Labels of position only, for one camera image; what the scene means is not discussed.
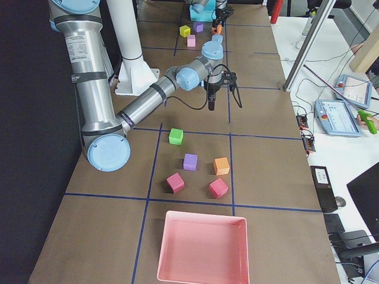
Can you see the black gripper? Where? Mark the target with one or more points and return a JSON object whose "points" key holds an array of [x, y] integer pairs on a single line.
{"points": [[212, 88], [219, 15]]}

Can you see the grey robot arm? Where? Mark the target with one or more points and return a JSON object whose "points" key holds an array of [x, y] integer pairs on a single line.
{"points": [[110, 113], [215, 11]]}

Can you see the orange foam block left side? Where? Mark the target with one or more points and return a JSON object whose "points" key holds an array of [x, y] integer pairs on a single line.
{"points": [[217, 29]]}

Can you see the orange foam block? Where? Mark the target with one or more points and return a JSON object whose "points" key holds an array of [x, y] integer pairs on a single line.
{"points": [[221, 166], [217, 29]]}

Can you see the teal plastic bin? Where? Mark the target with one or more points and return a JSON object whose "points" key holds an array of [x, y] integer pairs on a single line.
{"points": [[202, 14]]}

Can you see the purple foam block left side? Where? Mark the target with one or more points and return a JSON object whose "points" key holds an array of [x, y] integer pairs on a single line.
{"points": [[198, 27]]}

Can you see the purple foam block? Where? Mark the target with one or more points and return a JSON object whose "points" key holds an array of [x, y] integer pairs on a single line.
{"points": [[198, 27], [190, 162]]}

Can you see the pink foam block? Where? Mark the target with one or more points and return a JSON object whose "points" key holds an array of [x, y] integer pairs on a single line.
{"points": [[191, 41]]}

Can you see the yellow foam block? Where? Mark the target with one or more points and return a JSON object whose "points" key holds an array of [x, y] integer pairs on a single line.
{"points": [[184, 31]]}

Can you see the green foam block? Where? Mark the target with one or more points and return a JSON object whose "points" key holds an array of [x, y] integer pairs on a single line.
{"points": [[176, 136]]}

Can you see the red fire extinguisher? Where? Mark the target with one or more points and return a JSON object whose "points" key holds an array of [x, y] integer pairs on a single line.
{"points": [[276, 10]]}

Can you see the purple foam block right side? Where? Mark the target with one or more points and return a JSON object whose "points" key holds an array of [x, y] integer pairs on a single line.
{"points": [[190, 162]]}

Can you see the orange foam block right side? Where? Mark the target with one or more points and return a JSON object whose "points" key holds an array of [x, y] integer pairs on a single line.
{"points": [[221, 166]]}

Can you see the crimson foam block upper right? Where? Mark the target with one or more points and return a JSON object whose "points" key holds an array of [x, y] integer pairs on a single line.
{"points": [[218, 188]]}

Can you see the crimson foam block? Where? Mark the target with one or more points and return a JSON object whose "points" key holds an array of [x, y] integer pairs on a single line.
{"points": [[175, 182], [218, 188]]}

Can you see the crimson foam block lower right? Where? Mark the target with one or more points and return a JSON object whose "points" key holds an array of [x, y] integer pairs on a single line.
{"points": [[175, 182]]}

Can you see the black connector box left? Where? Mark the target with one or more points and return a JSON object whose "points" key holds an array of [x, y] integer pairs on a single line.
{"points": [[302, 121]]}

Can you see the black connector box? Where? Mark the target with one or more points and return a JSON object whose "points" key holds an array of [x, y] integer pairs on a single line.
{"points": [[308, 141], [302, 121]]}

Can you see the black connector box right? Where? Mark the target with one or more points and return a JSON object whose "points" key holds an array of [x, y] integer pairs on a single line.
{"points": [[308, 141]]}

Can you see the teach pendant near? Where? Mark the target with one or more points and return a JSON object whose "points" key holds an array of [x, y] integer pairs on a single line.
{"points": [[336, 118]]}

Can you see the teach pendant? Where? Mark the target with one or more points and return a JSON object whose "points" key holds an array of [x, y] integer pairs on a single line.
{"points": [[356, 90], [336, 118]]}

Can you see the pink plastic tray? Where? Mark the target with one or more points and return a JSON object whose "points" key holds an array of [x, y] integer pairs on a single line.
{"points": [[203, 248]]}

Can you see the black box with label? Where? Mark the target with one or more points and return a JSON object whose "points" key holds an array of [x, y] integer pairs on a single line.
{"points": [[323, 189]]}

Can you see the teach pendant far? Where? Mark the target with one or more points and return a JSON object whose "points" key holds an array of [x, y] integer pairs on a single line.
{"points": [[356, 90]]}

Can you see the green handheld tool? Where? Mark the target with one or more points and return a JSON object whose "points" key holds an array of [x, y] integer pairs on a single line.
{"points": [[367, 121]]}

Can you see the black monitor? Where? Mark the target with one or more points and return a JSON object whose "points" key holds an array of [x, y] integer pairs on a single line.
{"points": [[364, 192]]}

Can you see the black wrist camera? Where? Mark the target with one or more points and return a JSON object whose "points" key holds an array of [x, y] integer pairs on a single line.
{"points": [[229, 79]]}

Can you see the aluminium profile post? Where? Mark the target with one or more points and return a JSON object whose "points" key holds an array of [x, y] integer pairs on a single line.
{"points": [[319, 19]]}

